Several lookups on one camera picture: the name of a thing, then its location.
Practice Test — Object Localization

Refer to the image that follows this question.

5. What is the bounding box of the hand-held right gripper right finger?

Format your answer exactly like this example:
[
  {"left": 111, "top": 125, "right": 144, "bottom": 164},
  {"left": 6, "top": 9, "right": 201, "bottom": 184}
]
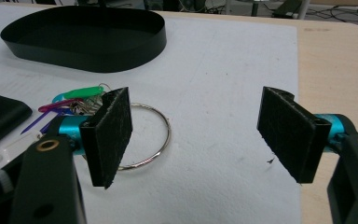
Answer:
[{"left": 256, "top": 86, "right": 345, "bottom": 185}]

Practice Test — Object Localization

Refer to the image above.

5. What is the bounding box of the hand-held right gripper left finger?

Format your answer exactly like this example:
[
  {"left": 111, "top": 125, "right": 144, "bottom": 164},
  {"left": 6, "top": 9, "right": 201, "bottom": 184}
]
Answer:
[{"left": 59, "top": 87, "right": 133, "bottom": 189}]

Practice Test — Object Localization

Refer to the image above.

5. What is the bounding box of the cluster of small metal rings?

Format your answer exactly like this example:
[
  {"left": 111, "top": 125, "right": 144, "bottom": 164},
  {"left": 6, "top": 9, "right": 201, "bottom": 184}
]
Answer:
[{"left": 69, "top": 82, "right": 113, "bottom": 115}]

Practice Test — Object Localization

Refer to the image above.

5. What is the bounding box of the green plastic key tag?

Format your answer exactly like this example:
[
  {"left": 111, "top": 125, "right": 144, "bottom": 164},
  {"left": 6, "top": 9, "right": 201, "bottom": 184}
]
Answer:
[{"left": 62, "top": 86, "right": 105, "bottom": 101}]

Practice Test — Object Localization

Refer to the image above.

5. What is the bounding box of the large metal key ring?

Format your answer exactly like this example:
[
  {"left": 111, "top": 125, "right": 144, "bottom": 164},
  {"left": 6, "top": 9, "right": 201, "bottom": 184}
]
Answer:
[{"left": 117, "top": 102, "right": 172, "bottom": 172}]

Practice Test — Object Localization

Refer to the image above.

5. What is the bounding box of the magenta plastic key tag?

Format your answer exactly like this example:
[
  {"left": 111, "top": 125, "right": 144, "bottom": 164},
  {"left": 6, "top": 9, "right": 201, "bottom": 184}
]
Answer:
[{"left": 37, "top": 98, "right": 85, "bottom": 114}]

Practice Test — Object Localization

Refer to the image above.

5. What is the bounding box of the light blue plastic key tag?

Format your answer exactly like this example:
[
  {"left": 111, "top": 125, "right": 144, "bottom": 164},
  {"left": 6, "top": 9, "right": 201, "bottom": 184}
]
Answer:
[{"left": 51, "top": 92, "right": 73, "bottom": 105}]

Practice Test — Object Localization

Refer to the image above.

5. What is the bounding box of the purple plastic key tag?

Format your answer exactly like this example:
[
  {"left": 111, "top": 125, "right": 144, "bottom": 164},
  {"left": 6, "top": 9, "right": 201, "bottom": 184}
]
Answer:
[{"left": 21, "top": 107, "right": 76, "bottom": 135}]

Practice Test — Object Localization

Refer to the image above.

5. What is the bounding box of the black oval tray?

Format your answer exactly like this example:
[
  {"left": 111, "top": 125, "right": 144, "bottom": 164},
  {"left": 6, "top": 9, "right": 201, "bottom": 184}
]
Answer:
[{"left": 0, "top": 5, "right": 168, "bottom": 74}]

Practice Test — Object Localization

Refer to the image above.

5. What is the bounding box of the white plastic key tag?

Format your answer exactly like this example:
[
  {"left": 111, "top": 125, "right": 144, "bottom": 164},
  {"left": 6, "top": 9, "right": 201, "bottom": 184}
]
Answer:
[{"left": 0, "top": 130, "right": 45, "bottom": 169}]

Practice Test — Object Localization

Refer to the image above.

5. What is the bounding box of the black leather wallet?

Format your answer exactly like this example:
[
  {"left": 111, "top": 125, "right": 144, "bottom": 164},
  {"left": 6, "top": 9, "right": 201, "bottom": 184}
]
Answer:
[{"left": 0, "top": 89, "right": 34, "bottom": 155}]

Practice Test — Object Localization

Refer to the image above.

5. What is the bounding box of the white foam mat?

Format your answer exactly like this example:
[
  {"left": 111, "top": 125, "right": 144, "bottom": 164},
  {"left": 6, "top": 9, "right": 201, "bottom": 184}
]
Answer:
[{"left": 0, "top": 3, "right": 302, "bottom": 224}]

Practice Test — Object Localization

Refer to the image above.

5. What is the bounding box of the white metal table leg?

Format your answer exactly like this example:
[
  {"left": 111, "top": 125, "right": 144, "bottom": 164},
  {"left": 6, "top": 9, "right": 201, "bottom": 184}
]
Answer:
[{"left": 297, "top": 0, "right": 311, "bottom": 21}]

